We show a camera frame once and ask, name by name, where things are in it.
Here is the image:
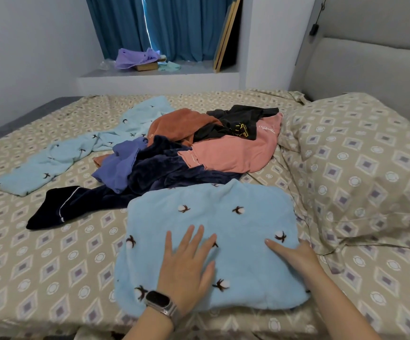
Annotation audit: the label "person's left hand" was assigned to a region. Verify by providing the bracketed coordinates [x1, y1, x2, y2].
[155, 223, 219, 316]

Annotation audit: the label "person's right hand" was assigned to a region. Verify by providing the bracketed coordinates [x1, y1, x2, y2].
[264, 238, 326, 282]

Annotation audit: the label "light blue fleece garment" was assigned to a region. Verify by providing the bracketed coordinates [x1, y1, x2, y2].
[113, 179, 311, 319]

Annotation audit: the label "navy velvet garment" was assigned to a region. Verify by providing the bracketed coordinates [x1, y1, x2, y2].
[25, 135, 243, 231]

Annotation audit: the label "pink shirt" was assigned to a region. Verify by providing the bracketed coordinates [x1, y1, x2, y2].
[178, 111, 284, 174]

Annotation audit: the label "purple-blue garment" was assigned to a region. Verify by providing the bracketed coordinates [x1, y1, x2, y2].
[91, 136, 151, 195]

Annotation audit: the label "rust brown garment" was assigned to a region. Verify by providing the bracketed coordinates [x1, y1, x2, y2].
[93, 108, 223, 167]

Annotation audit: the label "black garment yellow print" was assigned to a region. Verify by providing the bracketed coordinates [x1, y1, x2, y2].
[193, 104, 280, 142]

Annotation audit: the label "bed with patterned beige sheet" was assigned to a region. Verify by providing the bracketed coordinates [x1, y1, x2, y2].
[0, 0, 410, 340]

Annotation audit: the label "light blue fleece pajama pants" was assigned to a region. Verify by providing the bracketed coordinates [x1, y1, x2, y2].
[0, 95, 175, 197]

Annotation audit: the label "person's right forearm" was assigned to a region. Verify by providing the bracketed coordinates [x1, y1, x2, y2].
[303, 269, 383, 340]

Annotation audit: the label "grey band wristwatch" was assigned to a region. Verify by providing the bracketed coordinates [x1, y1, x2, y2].
[143, 289, 181, 326]

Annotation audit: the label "patterned beige pillow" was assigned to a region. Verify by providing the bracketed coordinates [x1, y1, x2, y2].
[279, 92, 410, 252]

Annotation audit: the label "teal small item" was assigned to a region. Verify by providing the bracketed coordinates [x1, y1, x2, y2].
[156, 60, 182, 73]

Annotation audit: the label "grey upholstered headboard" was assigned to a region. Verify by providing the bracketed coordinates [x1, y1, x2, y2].
[290, 0, 410, 135]

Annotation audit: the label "purple cloth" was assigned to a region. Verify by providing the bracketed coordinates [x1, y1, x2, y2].
[114, 47, 162, 71]

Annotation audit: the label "leaning wooden picture frames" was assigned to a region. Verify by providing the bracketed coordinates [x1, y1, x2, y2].
[212, 0, 244, 72]

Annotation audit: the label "blue curtain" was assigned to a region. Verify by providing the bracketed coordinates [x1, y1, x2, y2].
[84, 0, 236, 62]

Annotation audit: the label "black cable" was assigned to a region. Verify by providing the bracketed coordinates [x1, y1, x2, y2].
[310, 0, 328, 37]

